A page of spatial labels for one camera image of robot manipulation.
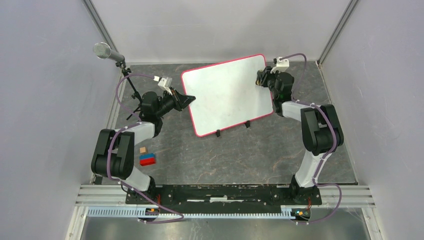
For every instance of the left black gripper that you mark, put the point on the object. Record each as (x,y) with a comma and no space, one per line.
(181,100)

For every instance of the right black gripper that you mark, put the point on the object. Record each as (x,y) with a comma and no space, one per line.
(266,74)

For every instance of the pink framed whiteboard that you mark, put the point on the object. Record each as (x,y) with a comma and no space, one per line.
(226,94)

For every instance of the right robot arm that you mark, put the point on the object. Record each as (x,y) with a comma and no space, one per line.
(320,128)

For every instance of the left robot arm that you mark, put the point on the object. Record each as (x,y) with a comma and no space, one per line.
(114,152)

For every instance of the small wooden cube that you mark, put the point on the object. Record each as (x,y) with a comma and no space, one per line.
(143,150)

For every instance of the blue block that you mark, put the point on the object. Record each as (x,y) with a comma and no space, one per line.
(147,156)

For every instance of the red block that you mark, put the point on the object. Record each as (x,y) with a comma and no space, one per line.
(147,161)

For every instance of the grey microphone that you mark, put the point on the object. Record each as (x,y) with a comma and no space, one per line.
(103,51)

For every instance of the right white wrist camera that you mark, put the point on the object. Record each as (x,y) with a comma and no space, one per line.
(280,65)

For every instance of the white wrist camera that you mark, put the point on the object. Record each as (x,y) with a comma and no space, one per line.
(164,83)
(280,65)

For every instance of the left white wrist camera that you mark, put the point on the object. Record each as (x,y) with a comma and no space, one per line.
(164,83)

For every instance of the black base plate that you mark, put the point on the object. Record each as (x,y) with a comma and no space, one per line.
(227,198)

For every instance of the aluminium rail frame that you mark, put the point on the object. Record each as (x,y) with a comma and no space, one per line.
(112,201)

